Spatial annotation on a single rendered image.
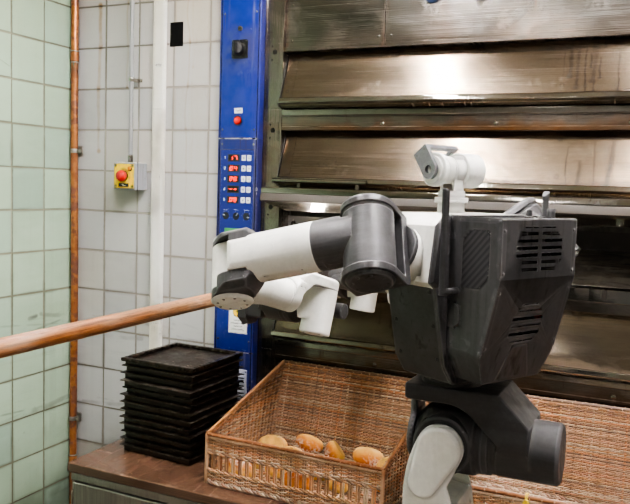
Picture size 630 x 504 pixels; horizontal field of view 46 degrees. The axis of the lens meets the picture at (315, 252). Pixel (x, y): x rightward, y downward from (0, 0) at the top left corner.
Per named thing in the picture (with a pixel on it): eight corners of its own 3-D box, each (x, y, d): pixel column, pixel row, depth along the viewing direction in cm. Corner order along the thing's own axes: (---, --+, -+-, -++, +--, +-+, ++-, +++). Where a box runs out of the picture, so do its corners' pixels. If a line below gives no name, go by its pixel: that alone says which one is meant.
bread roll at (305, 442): (321, 436, 237) (312, 450, 233) (327, 449, 240) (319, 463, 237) (295, 429, 243) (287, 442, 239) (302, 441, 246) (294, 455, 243)
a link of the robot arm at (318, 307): (271, 325, 158) (316, 332, 152) (281, 276, 160) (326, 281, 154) (299, 334, 167) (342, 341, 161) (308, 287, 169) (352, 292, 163)
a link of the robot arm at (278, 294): (272, 324, 152) (193, 303, 139) (271, 277, 156) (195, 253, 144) (308, 310, 145) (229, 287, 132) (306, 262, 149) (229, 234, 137)
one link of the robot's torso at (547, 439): (565, 474, 142) (570, 382, 140) (555, 499, 130) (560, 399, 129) (422, 449, 154) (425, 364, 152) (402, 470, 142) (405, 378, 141)
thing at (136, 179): (125, 189, 281) (125, 162, 280) (147, 190, 277) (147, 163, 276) (112, 189, 275) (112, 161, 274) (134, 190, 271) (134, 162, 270)
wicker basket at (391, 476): (280, 436, 260) (282, 357, 257) (438, 467, 235) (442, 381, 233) (200, 484, 216) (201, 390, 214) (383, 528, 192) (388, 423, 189)
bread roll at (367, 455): (383, 448, 228) (377, 463, 224) (386, 461, 232) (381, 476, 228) (352, 442, 232) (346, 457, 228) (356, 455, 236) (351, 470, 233)
